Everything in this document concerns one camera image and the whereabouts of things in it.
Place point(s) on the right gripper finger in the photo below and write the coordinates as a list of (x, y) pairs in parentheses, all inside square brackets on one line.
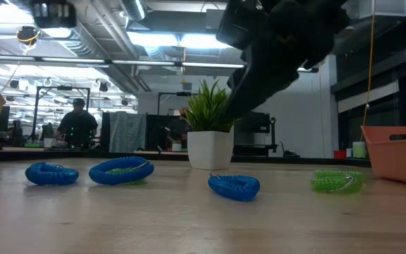
[(256, 81)]

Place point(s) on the black monitor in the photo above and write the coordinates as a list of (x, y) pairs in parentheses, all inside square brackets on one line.
[(259, 123), (3, 120)]

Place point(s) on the black stand with box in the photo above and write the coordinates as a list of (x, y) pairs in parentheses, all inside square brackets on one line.
[(183, 94)]

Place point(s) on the grey ceiling unit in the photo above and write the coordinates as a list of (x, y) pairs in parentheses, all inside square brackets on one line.
[(214, 19)]

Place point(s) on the small black desk device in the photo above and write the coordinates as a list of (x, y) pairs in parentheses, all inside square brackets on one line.
[(289, 154)]

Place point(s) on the green plant in white pot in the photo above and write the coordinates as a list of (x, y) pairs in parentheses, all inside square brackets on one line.
[(210, 151)]

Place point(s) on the person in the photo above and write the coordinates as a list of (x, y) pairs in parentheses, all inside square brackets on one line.
[(178, 128), (15, 133), (78, 123)]

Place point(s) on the small white cup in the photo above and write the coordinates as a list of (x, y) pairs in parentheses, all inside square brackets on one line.
[(176, 147)]

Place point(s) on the bright ceiling light panel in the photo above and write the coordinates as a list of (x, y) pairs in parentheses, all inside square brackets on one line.
[(153, 39)]

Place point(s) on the red cup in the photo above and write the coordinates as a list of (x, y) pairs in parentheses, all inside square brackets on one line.
[(339, 154)]

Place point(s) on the long ceiling light strip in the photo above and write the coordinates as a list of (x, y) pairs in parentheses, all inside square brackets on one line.
[(143, 62)]

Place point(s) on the pale green roll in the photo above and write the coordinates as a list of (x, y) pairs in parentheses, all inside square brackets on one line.
[(359, 150)]

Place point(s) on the grey hanging cloth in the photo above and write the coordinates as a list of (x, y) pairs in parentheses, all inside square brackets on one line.
[(127, 132)]

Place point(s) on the orange plastic bin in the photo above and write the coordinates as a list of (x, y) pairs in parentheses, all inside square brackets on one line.
[(400, 162)]

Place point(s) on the black overhead box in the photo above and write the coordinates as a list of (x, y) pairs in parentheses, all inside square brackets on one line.
[(53, 14)]

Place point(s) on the silver ventilation duct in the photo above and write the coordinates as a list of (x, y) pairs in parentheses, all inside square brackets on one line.
[(134, 8)]

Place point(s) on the black metal table frame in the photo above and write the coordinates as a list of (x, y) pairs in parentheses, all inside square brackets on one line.
[(83, 155)]

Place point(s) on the black metal stand frame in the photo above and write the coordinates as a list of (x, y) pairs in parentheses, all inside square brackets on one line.
[(62, 87)]

